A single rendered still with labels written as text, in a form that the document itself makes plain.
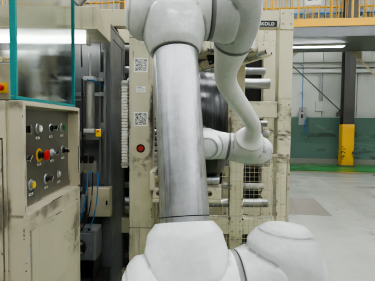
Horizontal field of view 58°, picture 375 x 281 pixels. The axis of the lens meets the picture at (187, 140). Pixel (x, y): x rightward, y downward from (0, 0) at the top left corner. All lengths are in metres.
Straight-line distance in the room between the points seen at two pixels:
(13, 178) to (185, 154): 0.69
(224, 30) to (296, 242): 0.49
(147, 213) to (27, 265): 0.83
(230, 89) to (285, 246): 0.52
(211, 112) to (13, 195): 0.92
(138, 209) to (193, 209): 1.29
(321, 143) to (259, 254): 10.48
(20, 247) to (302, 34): 6.69
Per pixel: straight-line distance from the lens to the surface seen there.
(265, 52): 2.34
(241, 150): 1.23
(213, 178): 1.81
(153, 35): 0.78
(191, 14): 0.79
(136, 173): 1.89
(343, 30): 7.53
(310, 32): 7.37
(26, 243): 1.26
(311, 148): 11.05
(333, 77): 11.34
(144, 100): 1.87
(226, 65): 0.94
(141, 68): 1.89
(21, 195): 1.21
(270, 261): 0.67
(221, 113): 1.66
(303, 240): 0.69
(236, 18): 0.83
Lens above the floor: 1.20
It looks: 3 degrees down
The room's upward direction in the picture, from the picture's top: 1 degrees clockwise
